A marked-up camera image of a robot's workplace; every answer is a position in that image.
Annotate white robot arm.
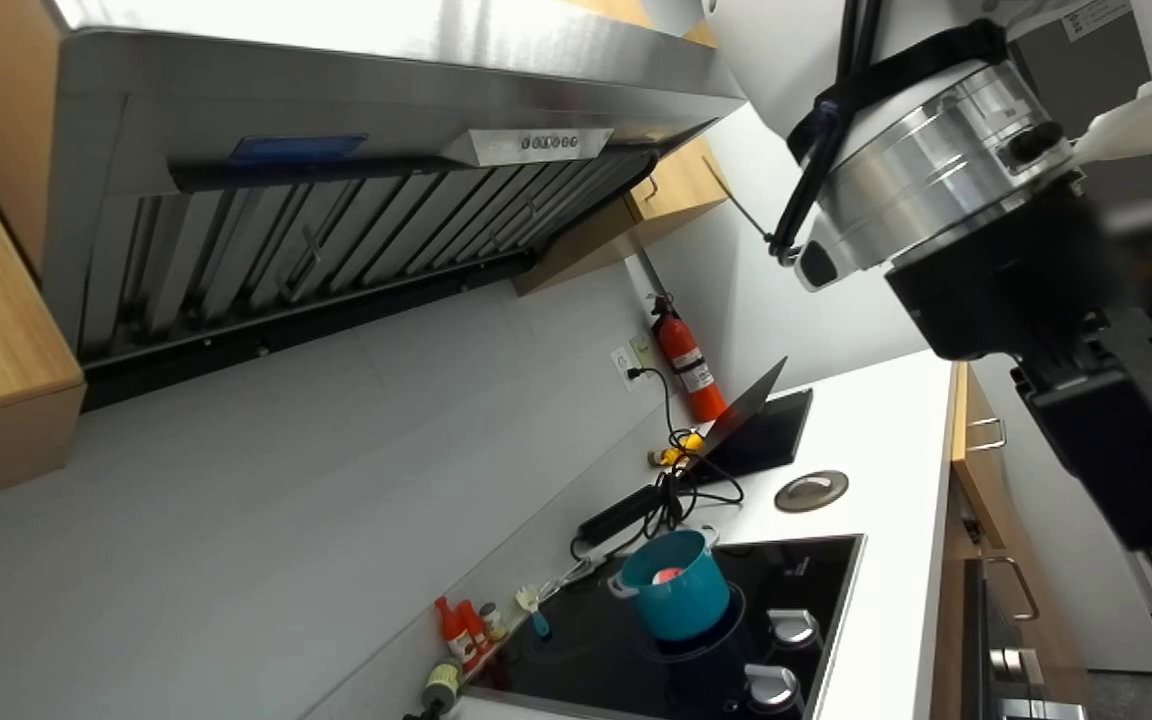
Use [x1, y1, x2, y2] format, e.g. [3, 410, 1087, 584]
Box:
[750, 0, 1152, 367]

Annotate teal cooking pot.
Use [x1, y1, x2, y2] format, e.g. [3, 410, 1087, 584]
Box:
[608, 526, 734, 643]

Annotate red fire extinguisher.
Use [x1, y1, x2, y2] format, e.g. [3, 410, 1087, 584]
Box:
[635, 251, 727, 424]

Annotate black power strip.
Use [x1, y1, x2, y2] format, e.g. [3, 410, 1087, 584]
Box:
[575, 486, 666, 549]

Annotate open black laptop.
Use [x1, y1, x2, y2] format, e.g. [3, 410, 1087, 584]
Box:
[695, 360, 814, 482]

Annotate wooden upper cabinet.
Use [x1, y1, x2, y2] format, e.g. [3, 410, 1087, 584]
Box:
[511, 138, 725, 294]

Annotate red sauce bottle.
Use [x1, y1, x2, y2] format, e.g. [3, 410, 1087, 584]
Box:
[435, 596, 498, 669]

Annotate black glass cooktop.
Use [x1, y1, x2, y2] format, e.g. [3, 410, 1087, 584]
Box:
[458, 537, 862, 720]

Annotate silver stove knob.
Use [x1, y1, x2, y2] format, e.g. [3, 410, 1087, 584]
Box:
[746, 663, 803, 720]
[769, 606, 822, 646]

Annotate small green-capped bottle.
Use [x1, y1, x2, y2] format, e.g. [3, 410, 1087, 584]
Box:
[421, 663, 461, 715]

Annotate stainless steel range hood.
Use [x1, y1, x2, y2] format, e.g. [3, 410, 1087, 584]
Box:
[45, 0, 742, 360]

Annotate wooden lower cabinets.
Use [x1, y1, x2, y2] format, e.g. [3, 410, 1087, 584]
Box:
[932, 363, 1087, 720]

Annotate black built-in oven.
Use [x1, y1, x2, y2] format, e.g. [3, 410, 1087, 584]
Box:
[966, 558, 1087, 720]

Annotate wall power outlet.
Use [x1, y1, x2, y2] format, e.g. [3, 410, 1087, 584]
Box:
[617, 345, 654, 376]

